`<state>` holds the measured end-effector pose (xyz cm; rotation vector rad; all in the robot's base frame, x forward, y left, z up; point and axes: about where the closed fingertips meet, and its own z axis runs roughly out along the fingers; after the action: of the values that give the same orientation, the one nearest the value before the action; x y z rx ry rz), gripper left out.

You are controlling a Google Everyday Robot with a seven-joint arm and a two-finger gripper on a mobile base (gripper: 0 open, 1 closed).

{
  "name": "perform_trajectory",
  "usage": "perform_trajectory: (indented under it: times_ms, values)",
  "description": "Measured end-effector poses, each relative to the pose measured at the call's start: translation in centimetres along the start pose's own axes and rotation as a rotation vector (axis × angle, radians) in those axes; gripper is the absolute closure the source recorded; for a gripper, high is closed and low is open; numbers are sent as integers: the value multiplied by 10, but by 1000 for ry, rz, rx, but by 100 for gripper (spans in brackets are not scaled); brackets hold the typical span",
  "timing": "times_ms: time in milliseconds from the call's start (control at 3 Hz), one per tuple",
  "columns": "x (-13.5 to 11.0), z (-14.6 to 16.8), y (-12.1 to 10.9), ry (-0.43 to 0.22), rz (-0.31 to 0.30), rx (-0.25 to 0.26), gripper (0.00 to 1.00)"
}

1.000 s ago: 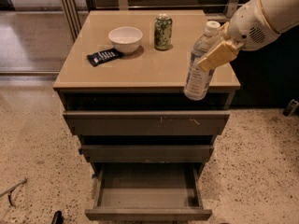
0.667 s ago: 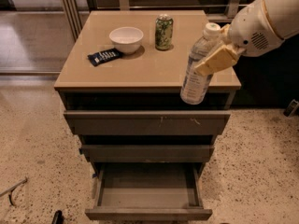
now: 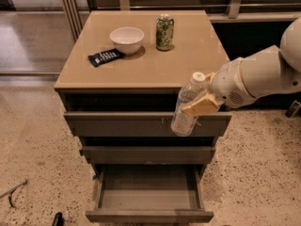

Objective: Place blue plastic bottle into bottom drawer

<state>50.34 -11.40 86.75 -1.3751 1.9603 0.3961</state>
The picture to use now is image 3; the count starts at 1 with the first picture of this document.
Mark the grey drawer cabinet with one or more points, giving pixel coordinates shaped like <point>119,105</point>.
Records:
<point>148,81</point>

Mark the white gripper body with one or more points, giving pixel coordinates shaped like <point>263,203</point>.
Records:
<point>228,81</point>

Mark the metal window railing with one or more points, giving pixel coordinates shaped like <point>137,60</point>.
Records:
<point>229,17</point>

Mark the small dark floor device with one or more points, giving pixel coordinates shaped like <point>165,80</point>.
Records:
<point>293,109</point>

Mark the white ceramic bowl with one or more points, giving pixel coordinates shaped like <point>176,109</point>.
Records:
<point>127,40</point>

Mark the dark blue snack packet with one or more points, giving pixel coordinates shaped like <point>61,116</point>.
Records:
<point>104,57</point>

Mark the grey open bottom drawer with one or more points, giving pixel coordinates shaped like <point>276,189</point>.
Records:
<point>152,194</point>

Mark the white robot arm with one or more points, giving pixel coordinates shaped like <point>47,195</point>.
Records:
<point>274,70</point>

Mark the clear blue-labelled plastic bottle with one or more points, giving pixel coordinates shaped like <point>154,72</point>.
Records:
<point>182,124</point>

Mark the grey middle drawer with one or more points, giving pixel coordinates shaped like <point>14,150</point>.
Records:
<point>149,155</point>

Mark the green drink can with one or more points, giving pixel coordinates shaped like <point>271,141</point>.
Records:
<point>164,32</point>

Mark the grey top drawer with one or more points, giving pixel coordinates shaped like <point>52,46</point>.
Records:
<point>140,124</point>

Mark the black object on floor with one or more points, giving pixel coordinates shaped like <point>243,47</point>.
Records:
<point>58,219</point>

